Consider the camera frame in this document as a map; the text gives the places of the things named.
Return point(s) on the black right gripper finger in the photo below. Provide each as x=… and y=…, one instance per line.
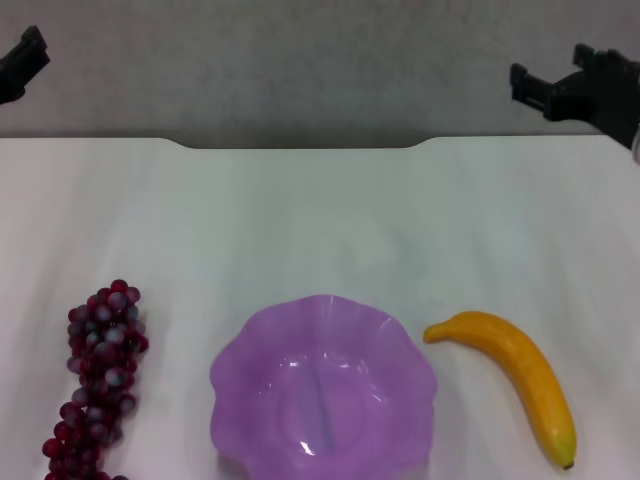
x=532, y=90
x=589, y=55

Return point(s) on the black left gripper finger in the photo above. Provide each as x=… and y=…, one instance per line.
x=22, y=65

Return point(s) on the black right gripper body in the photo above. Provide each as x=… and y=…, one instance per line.
x=610, y=95

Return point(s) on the yellow banana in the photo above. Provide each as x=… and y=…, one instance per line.
x=525, y=360

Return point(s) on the dark red grape bunch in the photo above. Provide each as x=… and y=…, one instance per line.
x=100, y=350

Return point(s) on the purple wavy plastic plate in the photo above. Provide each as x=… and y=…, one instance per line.
x=325, y=400

